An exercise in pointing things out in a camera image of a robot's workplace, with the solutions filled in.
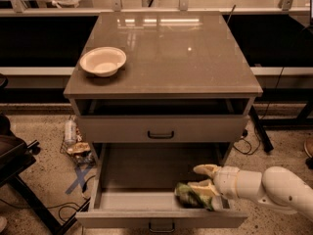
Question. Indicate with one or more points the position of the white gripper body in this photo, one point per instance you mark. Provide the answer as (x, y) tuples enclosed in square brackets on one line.
[(227, 180)]

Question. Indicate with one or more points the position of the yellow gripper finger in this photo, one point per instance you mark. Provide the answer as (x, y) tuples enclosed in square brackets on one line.
[(204, 188), (207, 169)]

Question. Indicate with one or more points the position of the green jalapeno chip bag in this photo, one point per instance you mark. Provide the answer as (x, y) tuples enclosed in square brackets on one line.
[(189, 198)]

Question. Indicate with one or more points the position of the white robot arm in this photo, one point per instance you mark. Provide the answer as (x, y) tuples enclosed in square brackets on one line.
[(276, 188)]

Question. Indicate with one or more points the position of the open middle drawer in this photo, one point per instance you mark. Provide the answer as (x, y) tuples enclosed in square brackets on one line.
[(134, 185)]

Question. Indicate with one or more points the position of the grey drawer cabinet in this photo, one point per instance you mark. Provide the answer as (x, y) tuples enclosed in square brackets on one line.
[(178, 64)]

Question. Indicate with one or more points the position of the closed top drawer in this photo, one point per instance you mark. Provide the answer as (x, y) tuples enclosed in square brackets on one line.
[(187, 129)]

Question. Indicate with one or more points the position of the black table leg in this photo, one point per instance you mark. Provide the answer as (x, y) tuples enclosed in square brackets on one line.
[(267, 145)]

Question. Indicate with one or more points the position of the white plastic bottle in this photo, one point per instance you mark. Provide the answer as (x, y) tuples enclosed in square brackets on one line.
[(70, 132)]

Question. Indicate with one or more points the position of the white paper bowl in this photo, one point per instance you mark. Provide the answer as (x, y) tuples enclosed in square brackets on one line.
[(103, 61)]

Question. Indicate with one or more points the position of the black chair left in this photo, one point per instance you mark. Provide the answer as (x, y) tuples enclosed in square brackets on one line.
[(15, 157)]

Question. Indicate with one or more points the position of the black top drawer handle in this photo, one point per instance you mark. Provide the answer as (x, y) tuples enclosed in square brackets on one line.
[(168, 135)]

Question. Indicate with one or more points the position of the black drawer handle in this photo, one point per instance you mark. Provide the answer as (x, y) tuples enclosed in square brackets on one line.
[(168, 135), (158, 228)]

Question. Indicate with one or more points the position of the black middle drawer handle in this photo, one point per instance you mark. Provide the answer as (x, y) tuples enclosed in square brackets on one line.
[(158, 228)]

